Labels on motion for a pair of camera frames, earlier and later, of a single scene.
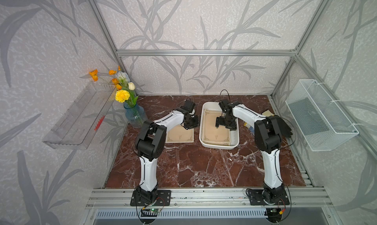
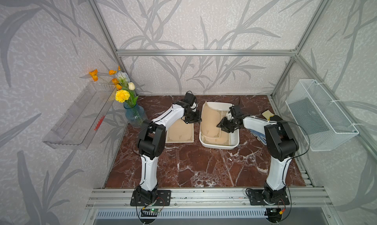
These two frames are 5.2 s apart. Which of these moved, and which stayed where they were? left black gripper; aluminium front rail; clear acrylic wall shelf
Moved: left black gripper
Stayed: aluminium front rail; clear acrylic wall shelf
